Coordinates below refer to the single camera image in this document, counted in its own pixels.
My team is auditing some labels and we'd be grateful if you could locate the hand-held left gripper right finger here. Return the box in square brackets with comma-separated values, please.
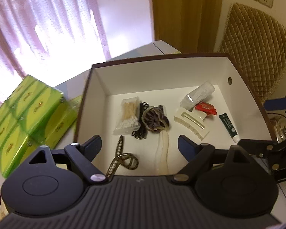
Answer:
[174, 135, 251, 184]

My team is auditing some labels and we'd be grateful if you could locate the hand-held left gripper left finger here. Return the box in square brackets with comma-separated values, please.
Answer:
[29, 135, 108, 185]

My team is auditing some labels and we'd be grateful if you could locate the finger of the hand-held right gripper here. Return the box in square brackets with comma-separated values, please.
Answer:
[264, 95, 286, 112]
[237, 138, 277, 159]

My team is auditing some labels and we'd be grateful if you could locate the white hair claw clip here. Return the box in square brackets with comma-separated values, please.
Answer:
[174, 107, 210, 141]

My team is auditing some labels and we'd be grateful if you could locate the white toothbrush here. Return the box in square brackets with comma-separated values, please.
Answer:
[155, 132, 170, 174]

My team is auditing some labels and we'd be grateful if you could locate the leopard print hair clip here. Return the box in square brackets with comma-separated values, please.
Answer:
[105, 135, 140, 178]

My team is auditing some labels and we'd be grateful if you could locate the dark green tube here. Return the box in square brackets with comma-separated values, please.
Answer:
[219, 113, 239, 142]

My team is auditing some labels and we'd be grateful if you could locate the red snack packet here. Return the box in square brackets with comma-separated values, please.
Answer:
[195, 102, 217, 116]

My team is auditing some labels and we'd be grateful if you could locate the brown satin scrunchie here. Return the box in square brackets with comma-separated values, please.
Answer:
[141, 107, 171, 134]

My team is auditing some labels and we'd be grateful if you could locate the bag of cotton swabs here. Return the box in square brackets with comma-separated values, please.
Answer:
[113, 97, 141, 136]

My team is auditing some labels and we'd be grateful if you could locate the black cable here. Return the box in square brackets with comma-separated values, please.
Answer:
[131, 102, 149, 140]

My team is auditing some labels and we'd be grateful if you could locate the clear floss pick box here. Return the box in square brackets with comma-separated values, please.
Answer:
[180, 81, 215, 112]

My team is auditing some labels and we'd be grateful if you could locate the brown cardboard box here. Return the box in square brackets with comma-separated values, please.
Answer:
[73, 53, 280, 176]

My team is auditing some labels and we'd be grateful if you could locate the chair with quilted cover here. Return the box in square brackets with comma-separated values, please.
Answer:
[217, 3, 286, 101]

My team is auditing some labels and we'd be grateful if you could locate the green tissue multipack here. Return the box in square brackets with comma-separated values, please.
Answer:
[0, 75, 83, 178]

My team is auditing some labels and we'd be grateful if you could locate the pink sheer curtain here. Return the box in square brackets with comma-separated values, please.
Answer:
[0, 0, 111, 105]

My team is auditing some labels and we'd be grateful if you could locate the wooden door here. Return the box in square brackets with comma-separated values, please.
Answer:
[150, 0, 223, 53]

